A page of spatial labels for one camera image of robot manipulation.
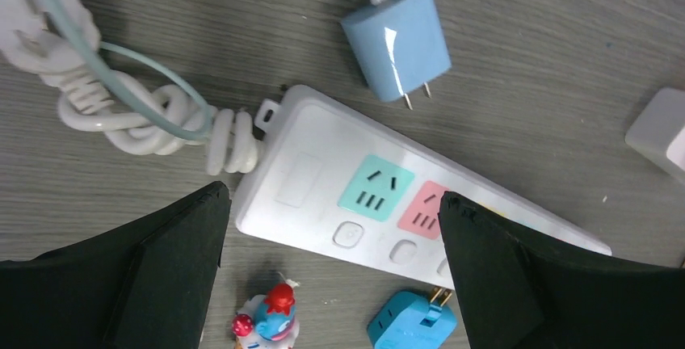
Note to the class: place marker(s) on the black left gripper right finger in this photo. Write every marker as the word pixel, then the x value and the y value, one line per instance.
pixel 520 288

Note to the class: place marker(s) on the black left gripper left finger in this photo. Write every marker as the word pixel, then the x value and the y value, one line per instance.
pixel 144 284

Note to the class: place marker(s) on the blue square case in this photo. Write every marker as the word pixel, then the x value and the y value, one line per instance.
pixel 413 321

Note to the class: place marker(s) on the light blue charger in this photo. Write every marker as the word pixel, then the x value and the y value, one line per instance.
pixel 399 46

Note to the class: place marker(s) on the ice cream toy figure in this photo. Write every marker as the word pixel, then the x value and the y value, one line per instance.
pixel 267 321

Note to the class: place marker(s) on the long white colourful power strip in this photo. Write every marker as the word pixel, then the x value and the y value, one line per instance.
pixel 335 182

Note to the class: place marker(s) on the small white USB power strip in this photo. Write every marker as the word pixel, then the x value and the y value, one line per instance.
pixel 658 132

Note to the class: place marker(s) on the white long strip cord plug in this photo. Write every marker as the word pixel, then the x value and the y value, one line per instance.
pixel 85 104

